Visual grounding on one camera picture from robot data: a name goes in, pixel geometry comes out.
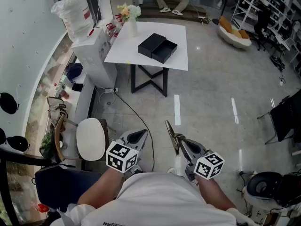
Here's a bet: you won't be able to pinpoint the dark blue bag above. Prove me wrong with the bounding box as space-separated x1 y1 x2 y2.
65 62 84 81

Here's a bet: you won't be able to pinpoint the white water dispenser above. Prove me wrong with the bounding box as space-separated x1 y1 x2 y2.
71 28 118 89

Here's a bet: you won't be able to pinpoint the dark blue chair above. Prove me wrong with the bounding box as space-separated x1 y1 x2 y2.
34 165 102 212

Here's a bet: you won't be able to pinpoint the flower bouquet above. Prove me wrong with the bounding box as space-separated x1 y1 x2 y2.
117 4 142 23

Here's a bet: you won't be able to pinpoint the white seat wooden chair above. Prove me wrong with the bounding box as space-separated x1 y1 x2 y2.
54 115 107 162

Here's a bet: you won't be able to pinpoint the black cable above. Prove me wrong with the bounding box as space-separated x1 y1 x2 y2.
112 92 156 173

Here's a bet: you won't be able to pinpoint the white shelving rack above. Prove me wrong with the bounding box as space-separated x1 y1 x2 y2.
231 0 301 65

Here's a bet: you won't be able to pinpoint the white table with black legs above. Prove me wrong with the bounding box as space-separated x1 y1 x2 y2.
103 21 189 97

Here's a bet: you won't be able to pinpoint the white vase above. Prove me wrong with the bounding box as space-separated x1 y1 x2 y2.
128 17 138 38

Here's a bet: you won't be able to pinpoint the person's right forearm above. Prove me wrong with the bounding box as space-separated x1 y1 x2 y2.
195 174 237 211

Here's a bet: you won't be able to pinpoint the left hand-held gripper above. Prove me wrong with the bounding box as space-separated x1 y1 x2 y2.
105 129 149 173

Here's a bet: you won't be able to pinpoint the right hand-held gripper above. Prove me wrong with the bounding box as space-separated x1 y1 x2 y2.
175 133 225 182

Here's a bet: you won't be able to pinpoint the clear water bottle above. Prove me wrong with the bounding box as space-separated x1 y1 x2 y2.
51 0 95 42

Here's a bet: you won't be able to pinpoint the green plant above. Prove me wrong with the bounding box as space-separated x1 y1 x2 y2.
39 132 63 159

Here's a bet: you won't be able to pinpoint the red bottle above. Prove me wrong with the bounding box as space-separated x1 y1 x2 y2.
54 83 70 100

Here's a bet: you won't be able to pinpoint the person's left forearm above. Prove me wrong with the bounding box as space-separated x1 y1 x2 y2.
77 167 125 209

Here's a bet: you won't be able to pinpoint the person's white shirt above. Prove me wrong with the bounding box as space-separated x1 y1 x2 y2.
50 172 259 226

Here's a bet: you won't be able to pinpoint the pale green cup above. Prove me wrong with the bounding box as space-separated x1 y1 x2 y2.
60 74 74 89

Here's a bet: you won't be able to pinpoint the white round lounge chair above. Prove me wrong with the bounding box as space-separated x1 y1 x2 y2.
217 20 252 48

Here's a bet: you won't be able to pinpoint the beige bag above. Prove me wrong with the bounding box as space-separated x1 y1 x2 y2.
47 96 78 127

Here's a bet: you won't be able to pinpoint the black folding chair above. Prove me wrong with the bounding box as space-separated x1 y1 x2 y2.
257 95 301 145

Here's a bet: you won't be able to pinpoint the red-handled glass jars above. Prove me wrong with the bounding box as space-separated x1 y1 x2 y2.
105 22 123 38

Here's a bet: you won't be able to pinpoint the black round object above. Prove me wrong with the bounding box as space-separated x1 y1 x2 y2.
0 92 19 115
0 128 31 153

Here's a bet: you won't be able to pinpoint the black standing fan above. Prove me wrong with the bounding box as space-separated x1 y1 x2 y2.
212 0 234 25

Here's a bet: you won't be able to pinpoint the black drawer box container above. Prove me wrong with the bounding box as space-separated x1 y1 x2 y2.
137 32 178 65

